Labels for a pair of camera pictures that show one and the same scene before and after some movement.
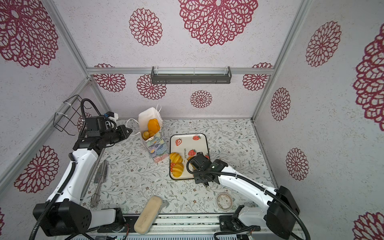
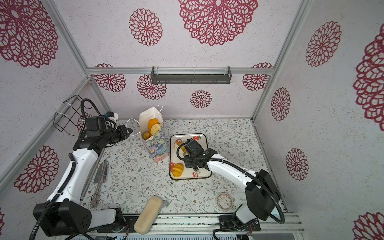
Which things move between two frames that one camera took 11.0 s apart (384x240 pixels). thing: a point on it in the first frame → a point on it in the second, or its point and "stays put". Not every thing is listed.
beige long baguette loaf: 148,214 stays put
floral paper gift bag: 157,145 stays put
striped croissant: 176,158 → 183,148
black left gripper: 121,128 stays put
